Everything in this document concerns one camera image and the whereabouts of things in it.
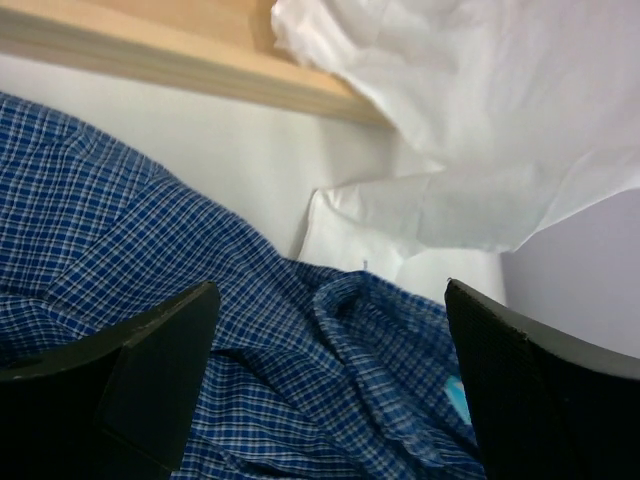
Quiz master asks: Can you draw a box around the white shirt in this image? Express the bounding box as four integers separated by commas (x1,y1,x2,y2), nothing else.
271,1,639,278

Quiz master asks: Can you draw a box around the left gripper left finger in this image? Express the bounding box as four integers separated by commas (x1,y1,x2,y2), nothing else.
1,282,220,473

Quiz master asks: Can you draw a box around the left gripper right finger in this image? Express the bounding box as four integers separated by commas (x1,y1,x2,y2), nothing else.
445,280,639,479

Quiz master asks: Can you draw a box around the blue checked shirt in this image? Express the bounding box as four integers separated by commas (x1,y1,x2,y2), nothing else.
1,94,485,479

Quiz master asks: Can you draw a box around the wooden clothes rack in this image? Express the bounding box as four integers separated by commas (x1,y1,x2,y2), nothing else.
1,1,389,126

